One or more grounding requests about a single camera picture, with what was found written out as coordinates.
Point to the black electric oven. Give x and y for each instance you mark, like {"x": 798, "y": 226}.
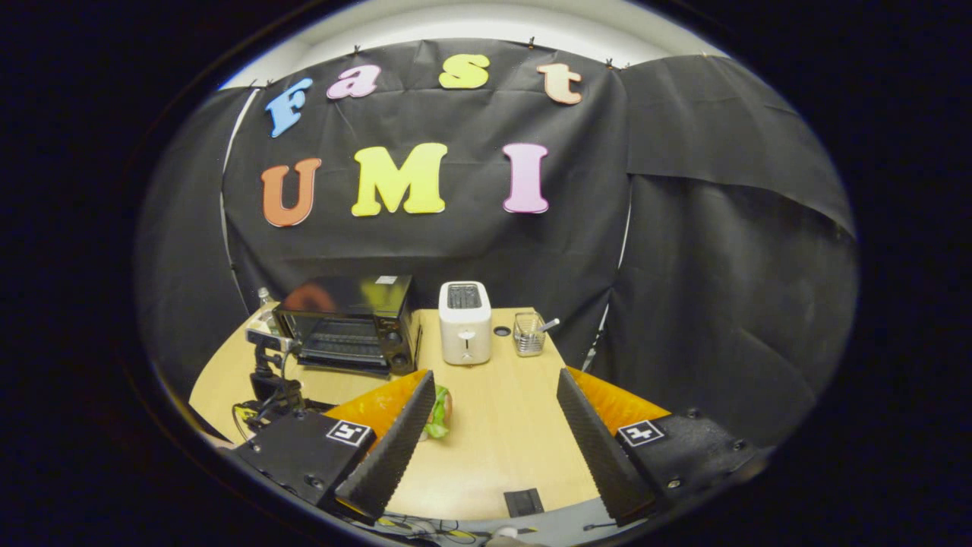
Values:
{"x": 357, "y": 304}

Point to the white toaster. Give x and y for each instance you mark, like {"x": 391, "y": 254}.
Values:
{"x": 465, "y": 334}

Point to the sandwich with lettuce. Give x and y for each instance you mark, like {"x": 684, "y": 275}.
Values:
{"x": 440, "y": 414}

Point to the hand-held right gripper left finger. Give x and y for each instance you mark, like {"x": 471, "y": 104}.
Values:
{"x": 391, "y": 448}

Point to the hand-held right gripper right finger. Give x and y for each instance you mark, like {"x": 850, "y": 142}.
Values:
{"x": 596, "y": 448}

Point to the clear plastic water bottle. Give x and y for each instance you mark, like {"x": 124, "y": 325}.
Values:
{"x": 265, "y": 300}

